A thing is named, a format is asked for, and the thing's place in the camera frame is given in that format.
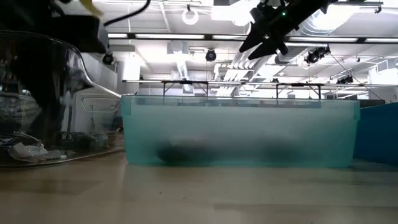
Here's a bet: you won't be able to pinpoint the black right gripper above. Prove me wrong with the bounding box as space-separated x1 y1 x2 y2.
238 0 331 61

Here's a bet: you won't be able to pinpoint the dark objects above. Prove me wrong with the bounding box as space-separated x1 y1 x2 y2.
154 139 220 166

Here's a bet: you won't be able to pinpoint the white ceiling pipe bundle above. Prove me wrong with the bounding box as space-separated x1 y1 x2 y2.
214 12 289 97

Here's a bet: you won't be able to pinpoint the clear plastic bin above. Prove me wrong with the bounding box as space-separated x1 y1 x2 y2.
0 30 126 168

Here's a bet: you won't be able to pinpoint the white table with black legs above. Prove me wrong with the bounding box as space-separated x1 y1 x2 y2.
123 79 246 98
245 82 398 101

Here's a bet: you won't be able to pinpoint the black ceiling spotlights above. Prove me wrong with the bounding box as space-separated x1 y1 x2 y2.
304 45 331 65
336 75 354 85

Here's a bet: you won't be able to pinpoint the green translucent plastic bin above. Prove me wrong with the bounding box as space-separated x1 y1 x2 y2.
120 95 361 169

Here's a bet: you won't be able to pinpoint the black ceiling track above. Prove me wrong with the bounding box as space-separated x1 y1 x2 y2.
334 1 384 14

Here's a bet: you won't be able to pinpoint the blue plastic bin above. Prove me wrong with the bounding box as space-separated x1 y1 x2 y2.
354 102 398 166

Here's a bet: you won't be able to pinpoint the grey round air duct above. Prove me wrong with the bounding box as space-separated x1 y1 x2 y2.
275 6 336 65

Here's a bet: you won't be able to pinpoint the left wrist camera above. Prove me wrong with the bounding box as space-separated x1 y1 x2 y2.
53 14 109 54

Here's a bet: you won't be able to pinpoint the white ceiling ring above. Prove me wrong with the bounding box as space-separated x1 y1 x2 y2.
181 7 200 26

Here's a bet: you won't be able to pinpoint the white ceiling duct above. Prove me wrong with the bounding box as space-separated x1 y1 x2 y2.
167 40 195 94

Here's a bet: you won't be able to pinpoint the yellow cable tag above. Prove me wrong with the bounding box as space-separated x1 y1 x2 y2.
79 0 104 19

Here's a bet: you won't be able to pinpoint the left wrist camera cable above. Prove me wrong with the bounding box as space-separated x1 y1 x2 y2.
103 0 152 27

